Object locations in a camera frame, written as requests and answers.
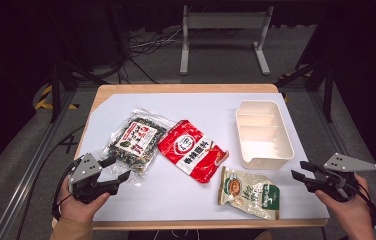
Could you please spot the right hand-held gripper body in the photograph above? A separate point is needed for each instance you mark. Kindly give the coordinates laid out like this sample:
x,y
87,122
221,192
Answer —
x,y
337,181

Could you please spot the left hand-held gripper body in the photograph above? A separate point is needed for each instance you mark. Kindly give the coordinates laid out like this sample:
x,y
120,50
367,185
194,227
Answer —
x,y
84,170

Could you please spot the clear seaweed packet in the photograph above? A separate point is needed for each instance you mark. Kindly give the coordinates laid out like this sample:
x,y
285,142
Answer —
x,y
139,141

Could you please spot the cream plastic divided container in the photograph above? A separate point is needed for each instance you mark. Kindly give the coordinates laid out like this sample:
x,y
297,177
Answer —
x,y
264,143

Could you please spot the beige and green packet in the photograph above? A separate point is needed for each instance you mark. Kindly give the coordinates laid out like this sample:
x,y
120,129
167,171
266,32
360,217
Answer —
x,y
249,195

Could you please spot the red seasoning packet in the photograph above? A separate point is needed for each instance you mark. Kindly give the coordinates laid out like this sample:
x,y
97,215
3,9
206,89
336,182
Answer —
x,y
189,150

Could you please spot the person's right hand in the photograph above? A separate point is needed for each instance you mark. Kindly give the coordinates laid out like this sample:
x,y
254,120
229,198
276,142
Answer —
x,y
352,216

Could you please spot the person's left hand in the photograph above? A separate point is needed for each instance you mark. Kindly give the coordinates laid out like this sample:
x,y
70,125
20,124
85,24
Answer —
x,y
76,208

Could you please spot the white paper sheet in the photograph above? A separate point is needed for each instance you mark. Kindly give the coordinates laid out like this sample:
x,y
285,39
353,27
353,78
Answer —
x,y
182,200

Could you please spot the yellow and black tape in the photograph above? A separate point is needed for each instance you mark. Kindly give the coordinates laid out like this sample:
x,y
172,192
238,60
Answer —
x,y
41,100

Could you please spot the black metal stand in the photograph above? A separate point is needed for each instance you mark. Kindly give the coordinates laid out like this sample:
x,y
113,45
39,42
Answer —
x,y
57,86
326,83

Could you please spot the grey metal stand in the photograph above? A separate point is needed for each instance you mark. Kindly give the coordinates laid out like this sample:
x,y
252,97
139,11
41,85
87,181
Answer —
x,y
224,21

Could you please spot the aluminium rail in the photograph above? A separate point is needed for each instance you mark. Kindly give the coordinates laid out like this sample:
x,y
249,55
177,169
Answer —
x,y
26,180
322,110

